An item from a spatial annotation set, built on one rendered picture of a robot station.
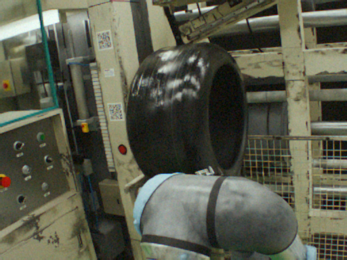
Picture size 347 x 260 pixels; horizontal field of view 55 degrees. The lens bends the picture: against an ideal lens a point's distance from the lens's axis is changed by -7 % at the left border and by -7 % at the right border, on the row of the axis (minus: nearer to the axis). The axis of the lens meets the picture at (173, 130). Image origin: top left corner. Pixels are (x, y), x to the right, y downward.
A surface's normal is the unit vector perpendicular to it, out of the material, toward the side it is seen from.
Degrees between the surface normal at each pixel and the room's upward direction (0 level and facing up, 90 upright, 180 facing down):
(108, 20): 90
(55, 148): 90
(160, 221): 46
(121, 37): 90
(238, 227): 86
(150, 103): 67
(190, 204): 51
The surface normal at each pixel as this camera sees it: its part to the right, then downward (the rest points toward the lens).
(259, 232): 0.18, 0.25
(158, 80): -0.46, -0.40
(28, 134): 0.87, 0.00
